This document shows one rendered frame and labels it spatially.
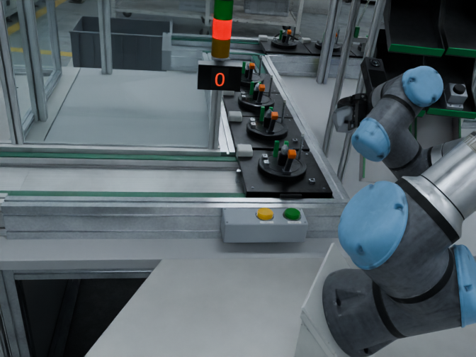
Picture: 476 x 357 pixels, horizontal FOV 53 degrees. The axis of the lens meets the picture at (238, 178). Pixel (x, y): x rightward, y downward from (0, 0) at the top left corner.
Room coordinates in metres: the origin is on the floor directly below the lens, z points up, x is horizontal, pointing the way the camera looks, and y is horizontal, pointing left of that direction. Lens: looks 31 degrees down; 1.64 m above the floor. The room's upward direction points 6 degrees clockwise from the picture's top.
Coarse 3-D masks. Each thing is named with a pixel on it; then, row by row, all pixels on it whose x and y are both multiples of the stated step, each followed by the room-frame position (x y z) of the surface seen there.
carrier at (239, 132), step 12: (264, 108) 1.50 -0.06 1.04; (228, 120) 1.53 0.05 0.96; (240, 120) 1.52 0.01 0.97; (252, 120) 1.46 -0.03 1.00; (264, 120) 1.45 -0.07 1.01; (276, 120) 1.51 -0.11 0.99; (288, 120) 1.57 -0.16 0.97; (240, 132) 1.43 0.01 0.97; (252, 132) 1.41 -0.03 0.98; (264, 132) 1.41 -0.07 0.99; (276, 132) 1.42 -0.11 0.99; (288, 132) 1.47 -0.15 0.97; (300, 132) 1.48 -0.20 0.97; (252, 144) 1.35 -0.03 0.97; (264, 144) 1.36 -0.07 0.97; (288, 144) 1.38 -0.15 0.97
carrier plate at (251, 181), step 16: (240, 160) 1.24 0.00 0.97; (256, 160) 1.25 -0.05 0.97; (304, 160) 1.28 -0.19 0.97; (256, 176) 1.16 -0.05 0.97; (320, 176) 1.19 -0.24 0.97; (256, 192) 1.08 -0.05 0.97; (272, 192) 1.08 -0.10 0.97; (288, 192) 1.09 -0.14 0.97; (304, 192) 1.10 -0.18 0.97; (320, 192) 1.11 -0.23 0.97
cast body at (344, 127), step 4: (352, 108) 1.13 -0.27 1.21; (352, 112) 1.13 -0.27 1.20; (332, 116) 1.18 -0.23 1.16; (336, 116) 1.15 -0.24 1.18; (348, 116) 1.13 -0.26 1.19; (336, 120) 1.14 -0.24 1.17; (344, 120) 1.13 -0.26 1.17; (348, 120) 1.14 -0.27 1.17; (336, 124) 1.14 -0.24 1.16; (344, 124) 1.12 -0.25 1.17; (352, 124) 1.13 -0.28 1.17; (336, 128) 1.13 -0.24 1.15; (340, 128) 1.12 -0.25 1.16; (344, 128) 1.12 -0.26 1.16; (348, 132) 1.13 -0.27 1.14; (352, 132) 1.13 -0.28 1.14
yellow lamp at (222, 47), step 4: (212, 40) 1.28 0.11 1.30; (216, 40) 1.27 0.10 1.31; (220, 40) 1.27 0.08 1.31; (224, 40) 1.27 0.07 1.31; (228, 40) 1.28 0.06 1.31; (212, 44) 1.28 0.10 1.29; (216, 44) 1.27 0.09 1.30; (220, 44) 1.27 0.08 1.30; (224, 44) 1.27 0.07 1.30; (228, 44) 1.28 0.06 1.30; (212, 48) 1.28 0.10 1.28; (216, 48) 1.27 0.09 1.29; (220, 48) 1.27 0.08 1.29; (224, 48) 1.27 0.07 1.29; (228, 48) 1.28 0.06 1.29; (212, 52) 1.28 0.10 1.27; (216, 52) 1.27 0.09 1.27; (220, 52) 1.27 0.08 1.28; (224, 52) 1.27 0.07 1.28; (228, 52) 1.28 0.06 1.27; (212, 56) 1.28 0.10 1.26; (216, 56) 1.27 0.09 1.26; (220, 56) 1.27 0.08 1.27; (224, 56) 1.27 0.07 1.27; (228, 56) 1.28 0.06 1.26
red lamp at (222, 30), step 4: (216, 20) 1.27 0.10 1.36; (216, 24) 1.27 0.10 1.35; (220, 24) 1.27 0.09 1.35; (224, 24) 1.27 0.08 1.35; (228, 24) 1.28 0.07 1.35; (212, 28) 1.29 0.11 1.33; (216, 28) 1.27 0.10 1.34; (220, 28) 1.27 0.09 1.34; (224, 28) 1.27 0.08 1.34; (228, 28) 1.28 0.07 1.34; (212, 32) 1.29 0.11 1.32; (216, 32) 1.27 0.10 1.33; (220, 32) 1.27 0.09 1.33; (224, 32) 1.27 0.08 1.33; (228, 32) 1.28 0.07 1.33; (212, 36) 1.28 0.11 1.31; (216, 36) 1.27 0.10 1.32; (220, 36) 1.27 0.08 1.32; (224, 36) 1.27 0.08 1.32; (228, 36) 1.28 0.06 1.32
